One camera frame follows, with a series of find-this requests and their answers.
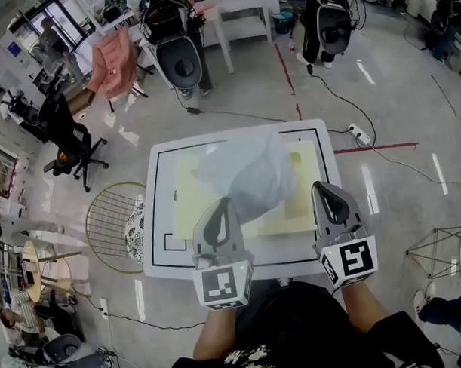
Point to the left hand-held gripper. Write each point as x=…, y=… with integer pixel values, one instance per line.
x=219, y=287

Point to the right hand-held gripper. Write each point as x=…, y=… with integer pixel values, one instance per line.
x=352, y=260

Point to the translucent white plastic sleeve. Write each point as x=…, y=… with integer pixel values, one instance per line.
x=249, y=179

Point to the person's right forearm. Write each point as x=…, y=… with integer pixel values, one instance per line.
x=365, y=307

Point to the person's left forearm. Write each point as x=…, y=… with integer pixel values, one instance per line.
x=216, y=331

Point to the pale yellow mat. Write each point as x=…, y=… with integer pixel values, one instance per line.
x=190, y=218

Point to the red floor tape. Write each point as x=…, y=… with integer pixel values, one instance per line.
x=376, y=148
x=285, y=70

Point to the white power strip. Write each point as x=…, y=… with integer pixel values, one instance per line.
x=360, y=134
x=104, y=308

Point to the black and white patterned cushion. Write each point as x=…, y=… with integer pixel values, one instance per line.
x=136, y=235

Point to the person's white shoe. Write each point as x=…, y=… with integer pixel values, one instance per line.
x=285, y=281

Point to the black power adapter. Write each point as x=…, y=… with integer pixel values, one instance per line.
x=192, y=110

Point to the person's black printed clothing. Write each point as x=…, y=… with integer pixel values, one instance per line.
x=296, y=328

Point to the grey oval shell device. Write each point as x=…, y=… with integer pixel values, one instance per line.
x=441, y=13
x=62, y=347
x=179, y=62
x=334, y=28

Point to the black office chair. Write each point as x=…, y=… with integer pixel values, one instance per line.
x=62, y=132

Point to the cardboard box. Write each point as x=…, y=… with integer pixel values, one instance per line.
x=80, y=101

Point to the round wooden table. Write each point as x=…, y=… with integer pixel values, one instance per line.
x=32, y=269

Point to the blue bucket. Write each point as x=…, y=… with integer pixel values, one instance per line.
x=282, y=23

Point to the pink jacket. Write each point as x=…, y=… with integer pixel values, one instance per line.
x=111, y=66

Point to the white shelf table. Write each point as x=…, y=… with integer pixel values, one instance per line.
x=244, y=24

